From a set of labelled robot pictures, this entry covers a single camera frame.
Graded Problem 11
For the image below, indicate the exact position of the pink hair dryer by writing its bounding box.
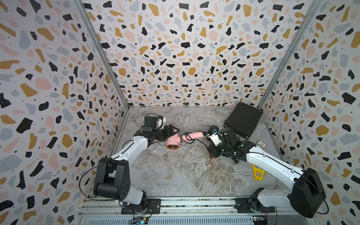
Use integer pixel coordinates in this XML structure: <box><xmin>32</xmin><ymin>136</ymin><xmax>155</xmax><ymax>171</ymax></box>
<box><xmin>166</xmin><ymin>131</ymin><xmax>205</xmax><ymax>150</ymax></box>

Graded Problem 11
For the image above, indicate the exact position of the black cord of pink dryer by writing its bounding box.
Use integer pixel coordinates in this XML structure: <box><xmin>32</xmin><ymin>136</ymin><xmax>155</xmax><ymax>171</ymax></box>
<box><xmin>179</xmin><ymin>130</ymin><xmax>210</xmax><ymax>148</ymax></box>

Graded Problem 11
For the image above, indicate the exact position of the green hair dryer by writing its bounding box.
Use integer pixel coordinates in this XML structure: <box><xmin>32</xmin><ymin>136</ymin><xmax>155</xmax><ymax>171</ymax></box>
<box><xmin>206</xmin><ymin>125</ymin><xmax>219</xmax><ymax>138</ymax></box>

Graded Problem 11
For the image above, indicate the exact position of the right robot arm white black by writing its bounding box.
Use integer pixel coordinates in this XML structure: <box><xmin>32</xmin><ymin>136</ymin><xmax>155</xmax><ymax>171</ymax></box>
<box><xmin>206</xmin><ymin>125</ymin><xmax>326</xmax><ymax>218</ymax></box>

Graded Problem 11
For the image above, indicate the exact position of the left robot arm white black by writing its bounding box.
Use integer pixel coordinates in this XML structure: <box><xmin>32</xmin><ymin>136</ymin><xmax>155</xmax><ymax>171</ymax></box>
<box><xmin>93</xmin><ymin>125</ymin><xmax>180</xmax><ymax>214</ymax></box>

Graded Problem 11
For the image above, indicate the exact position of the black case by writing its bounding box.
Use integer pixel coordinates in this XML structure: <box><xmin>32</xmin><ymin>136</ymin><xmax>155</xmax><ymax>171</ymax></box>
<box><xmin>224</xmin><ymin>102</ymin><xmax>263</xmax><ymax>139</ymax></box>

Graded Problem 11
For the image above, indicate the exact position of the small card box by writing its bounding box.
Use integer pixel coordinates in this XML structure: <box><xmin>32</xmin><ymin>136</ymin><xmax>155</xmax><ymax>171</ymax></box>
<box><xmin>256</xmin><ymin>140</ymin><xmax>267</xmax><ymax>150</ymax></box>

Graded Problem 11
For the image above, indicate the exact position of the yellow triangular plastic piece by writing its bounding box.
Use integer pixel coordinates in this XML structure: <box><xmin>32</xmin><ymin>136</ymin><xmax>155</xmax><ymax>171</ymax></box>
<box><xmin>252</xmin><ymin>164</ymin><xmax>265</xmax><ymax>181</ymax></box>

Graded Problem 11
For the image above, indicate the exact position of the green circuit board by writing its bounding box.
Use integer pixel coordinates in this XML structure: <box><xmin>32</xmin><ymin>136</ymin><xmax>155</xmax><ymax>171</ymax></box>
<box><xmin>131</xmin><ymin>217</ymin><xmax>149</xmax><ymax>225</ymax></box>

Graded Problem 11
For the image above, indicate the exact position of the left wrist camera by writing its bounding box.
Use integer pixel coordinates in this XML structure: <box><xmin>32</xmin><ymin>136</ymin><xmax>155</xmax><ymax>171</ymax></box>
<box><xmin>142</xmin><ymin>114</ymin><xmax>166</xmax><ymax>132</ymax></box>

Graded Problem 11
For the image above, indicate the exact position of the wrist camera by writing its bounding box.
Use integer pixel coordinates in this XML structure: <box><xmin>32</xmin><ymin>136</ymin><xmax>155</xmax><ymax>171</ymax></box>
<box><xmin>142</xmin><ymin>114</ymin><xmax>166</xmax><ymax>132</ymax></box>
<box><xmin>209</xmin><ymin>133</ymin><xmax>222</xmax><ymax>146</ymax></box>

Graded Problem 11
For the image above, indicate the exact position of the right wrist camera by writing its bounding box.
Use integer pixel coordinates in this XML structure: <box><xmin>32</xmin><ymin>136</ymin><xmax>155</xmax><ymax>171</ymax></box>
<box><xmin>209</xmin><ymin>133</ymin><xmax>222</xmax><ymax>146</ymax></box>

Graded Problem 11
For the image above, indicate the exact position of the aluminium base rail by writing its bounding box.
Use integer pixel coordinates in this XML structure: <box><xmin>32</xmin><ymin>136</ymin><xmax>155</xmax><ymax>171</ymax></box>
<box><xmin>76</xmin><ymin>196</ymin><xmax>321</xmax><ymax>225</ymax></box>

